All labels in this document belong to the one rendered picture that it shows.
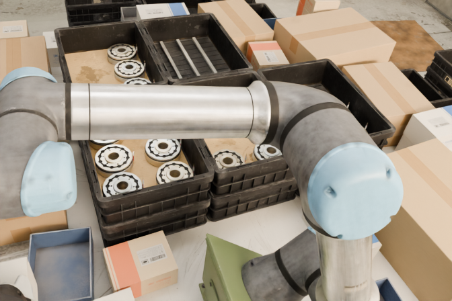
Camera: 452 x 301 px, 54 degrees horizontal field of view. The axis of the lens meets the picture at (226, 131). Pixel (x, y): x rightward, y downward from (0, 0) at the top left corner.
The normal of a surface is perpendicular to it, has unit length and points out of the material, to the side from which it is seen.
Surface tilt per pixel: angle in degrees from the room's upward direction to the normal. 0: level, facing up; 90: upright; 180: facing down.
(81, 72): 0
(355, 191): 79
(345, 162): 28
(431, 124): 0
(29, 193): 61
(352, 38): 0
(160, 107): 41
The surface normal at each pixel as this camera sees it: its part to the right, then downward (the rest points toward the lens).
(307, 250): -0.63, -0.48
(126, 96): 0.28, -0.45
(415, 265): -0.90, 0.22
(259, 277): -0.35, -0.59
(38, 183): 0.30, 0.04
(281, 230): 0.11, -0.73
